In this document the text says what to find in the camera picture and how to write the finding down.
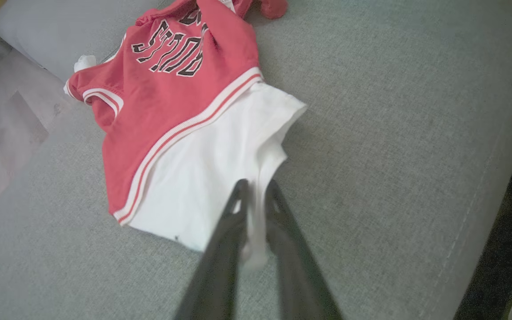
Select white fabric strip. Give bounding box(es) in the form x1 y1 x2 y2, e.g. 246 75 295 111
73 54 97 74

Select dark robot torso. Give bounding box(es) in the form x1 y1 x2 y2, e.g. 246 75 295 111
454 113 512 320

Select grey fabric sofa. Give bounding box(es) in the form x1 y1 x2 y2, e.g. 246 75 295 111
0 0 512 320

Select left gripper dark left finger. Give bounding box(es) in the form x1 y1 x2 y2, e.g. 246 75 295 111
174 179 250 320

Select red shorts with white stripe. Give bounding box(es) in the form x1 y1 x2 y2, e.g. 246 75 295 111
238 0 289 20

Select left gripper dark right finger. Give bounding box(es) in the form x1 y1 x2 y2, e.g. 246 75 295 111
265 179 343 320

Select red and white lettered shirt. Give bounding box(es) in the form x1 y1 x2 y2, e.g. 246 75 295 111
63 0 308 267

